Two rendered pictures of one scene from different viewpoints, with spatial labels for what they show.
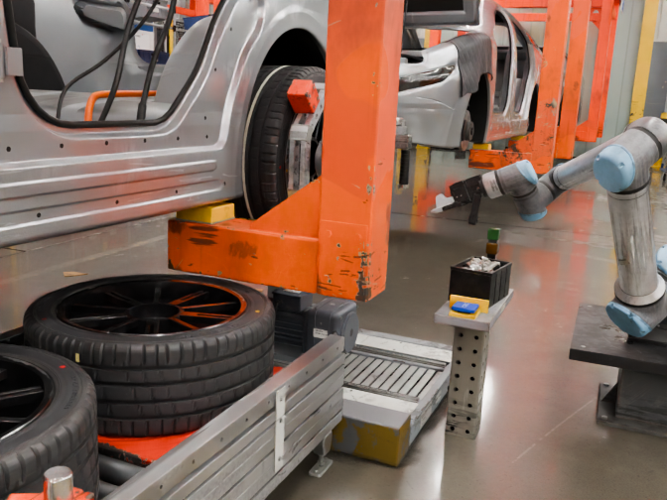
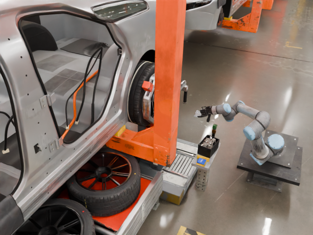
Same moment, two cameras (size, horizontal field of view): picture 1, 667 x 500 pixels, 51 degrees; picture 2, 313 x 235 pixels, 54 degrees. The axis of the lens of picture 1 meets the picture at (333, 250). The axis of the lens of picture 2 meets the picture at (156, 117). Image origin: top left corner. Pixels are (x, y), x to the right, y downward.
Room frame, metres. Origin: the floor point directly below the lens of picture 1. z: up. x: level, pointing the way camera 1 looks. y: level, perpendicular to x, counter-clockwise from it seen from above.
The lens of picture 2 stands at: (-0.21, -0.03, 2.43)
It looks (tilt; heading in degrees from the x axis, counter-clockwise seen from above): 34 degrees down; 2
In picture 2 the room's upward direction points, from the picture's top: 1 degrees clockwise
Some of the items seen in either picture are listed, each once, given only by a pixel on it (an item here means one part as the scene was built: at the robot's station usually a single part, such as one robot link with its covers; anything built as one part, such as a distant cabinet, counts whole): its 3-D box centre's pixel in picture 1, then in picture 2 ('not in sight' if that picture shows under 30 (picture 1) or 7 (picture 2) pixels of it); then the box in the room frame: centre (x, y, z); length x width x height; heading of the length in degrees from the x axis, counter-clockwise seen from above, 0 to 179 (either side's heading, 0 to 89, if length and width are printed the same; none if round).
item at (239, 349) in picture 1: (155, 343); (104, 179); (1.82, 0.48, 0.39); 0.66 x 0.66 x 0.24
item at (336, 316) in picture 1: (294, 339); (147, 159); (2.26, 0.12, 0.26); 0.42 x 0.18 x 0.35; 67
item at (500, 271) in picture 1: (480, 279); (208, 145); (2.21, -0.49, 0.51); 0.20 x 0.14 x 0.13; 148
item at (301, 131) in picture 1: (330, 160); (158, 96); (2.56, 0.03, 0.85); 0.54 x 0.07 x 0.54; 157
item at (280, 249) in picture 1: (252, 221); (132, 134); (2.10, 0.25, 0.69); 0.52 x 0.17 x 0.35; 67
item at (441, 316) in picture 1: (475, 305); (206, 153); (2.18, -0.48, 0.44); 0.43 x 0.17 x 0.03; 157
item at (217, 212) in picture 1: (205, 211); (116, 128); (2.17, 0.41, 0.71); 0.14 x 0.14 x 0.05; 67
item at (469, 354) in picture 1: (467, 372); (203, 172); (2.15, -0.46, 0.21); 0.10 x 0.10 x 0.42; 67
